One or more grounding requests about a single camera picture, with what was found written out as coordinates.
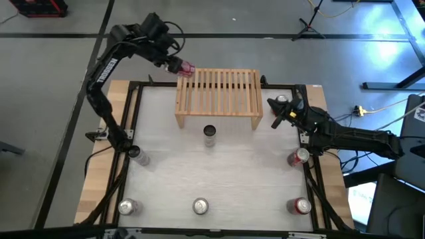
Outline white sign panel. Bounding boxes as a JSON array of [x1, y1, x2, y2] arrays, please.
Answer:
[[347, 181, 378, 227]]

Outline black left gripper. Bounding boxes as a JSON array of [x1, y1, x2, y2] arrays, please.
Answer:
[[151, 36, 185, 76]]

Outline white floor cable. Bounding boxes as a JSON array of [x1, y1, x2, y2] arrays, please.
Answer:
[[375, 104, 425, 132], [364, 95, 425, 114]]

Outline black neighbouring table frame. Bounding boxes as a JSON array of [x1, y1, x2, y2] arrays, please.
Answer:
[[361, 0, 425, 91]]

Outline black floor stand foot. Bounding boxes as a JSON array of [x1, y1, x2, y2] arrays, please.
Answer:
[[0, 141, 26, 156]]

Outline dark grey chair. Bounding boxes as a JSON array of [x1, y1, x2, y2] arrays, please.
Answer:
[[394, 94, 425, 192]]

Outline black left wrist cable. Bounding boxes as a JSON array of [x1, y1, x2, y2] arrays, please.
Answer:
[[163, 21, 187, 56]]

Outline slim silver can black top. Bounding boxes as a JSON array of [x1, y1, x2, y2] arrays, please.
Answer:
[[203, 124, 217, 147], [127, 145, 151, 167]]

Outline black table cable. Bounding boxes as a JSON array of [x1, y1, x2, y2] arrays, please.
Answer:
[[84, 145, 116, 179]]

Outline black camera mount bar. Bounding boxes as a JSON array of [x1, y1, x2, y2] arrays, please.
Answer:
[[0, 224, 333, 239]]

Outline wooden slatted shelf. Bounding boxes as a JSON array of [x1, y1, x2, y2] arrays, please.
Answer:
[[174, 68, 264, 131]]

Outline yellow floor cable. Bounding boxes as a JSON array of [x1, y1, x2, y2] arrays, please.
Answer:
[[307, 0, 361, 19]]

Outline silver Diet Coke can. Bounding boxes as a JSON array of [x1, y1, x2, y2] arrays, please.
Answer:
[[192, 197, 210, 216], [118, 198, 139, 216]]

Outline red black-script Coca-Cola can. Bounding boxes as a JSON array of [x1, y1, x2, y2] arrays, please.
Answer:
[[286, 197, 312, 216], [274, 94, 290, 110]]

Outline black aluminium table frame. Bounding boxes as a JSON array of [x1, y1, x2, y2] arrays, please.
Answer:
[[78, 74, 356, 233]]

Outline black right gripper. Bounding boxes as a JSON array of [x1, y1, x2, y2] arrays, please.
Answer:
[[267, 96, 311, 129]]

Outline black and red crate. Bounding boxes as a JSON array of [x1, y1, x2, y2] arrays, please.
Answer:
[[9, 0, 69, 19]]

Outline black tripod stand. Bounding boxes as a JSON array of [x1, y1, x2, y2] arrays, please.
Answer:
[[291, 0, 327, 42]]

